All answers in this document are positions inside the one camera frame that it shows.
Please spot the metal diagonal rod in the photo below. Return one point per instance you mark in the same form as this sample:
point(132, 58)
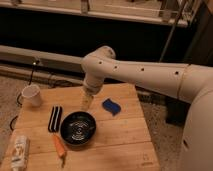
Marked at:
point(177, 18)

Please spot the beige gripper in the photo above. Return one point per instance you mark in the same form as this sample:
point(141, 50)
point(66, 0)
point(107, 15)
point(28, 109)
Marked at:
point(88, 96)

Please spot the black ceramic bowl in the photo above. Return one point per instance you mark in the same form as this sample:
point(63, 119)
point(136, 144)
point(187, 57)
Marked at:
point(78, 128)

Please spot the blue sponge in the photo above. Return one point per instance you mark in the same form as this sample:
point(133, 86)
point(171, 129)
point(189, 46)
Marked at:
point(111, 106)

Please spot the metal rail beam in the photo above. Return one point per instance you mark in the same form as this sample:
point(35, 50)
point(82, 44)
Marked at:
point(45, 59)

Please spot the black and white striped block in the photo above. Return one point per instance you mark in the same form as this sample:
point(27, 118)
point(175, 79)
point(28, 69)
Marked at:
point(55, 118)

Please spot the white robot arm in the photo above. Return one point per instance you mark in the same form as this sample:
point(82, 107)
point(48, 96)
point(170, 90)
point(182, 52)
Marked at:
point(187, 82)

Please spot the white bottle with label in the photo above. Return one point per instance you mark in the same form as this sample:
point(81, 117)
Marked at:
point(20, 153)

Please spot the dark cabinet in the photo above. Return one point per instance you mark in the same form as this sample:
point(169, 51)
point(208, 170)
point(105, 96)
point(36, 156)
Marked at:
point(199, 51)

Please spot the white paper cup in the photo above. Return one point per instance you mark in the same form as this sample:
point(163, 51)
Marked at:
point(32, 94)

